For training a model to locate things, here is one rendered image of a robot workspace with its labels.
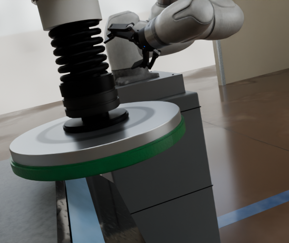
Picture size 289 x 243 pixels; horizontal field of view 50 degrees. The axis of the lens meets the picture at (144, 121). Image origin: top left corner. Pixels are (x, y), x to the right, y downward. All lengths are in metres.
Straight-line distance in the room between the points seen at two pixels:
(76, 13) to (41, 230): 0.22
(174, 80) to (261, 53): 5.43
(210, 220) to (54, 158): 1.14
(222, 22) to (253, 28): 5.56
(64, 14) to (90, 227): 0.22
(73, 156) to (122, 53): 0.95
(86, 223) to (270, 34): 6.50
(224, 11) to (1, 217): 0.78
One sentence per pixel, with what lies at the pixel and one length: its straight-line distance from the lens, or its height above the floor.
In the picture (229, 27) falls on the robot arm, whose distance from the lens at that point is 0.96.
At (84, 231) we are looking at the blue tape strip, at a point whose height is 0.85.
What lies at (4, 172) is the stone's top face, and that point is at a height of 0.87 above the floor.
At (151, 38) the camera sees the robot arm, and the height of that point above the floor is 1.03.
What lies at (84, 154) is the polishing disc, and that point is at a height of 0.92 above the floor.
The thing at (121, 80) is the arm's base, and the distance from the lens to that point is 1.22.
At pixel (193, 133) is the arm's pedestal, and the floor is 0.64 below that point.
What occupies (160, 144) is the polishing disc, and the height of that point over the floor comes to 0.91.
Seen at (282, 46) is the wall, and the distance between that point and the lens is 6.92.
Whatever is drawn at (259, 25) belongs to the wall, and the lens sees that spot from 6.57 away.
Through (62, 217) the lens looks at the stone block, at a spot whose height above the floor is 0.86.
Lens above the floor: 1.01
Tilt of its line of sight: 14 degrees down
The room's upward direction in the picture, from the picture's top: 11 degrees counter-clockwise
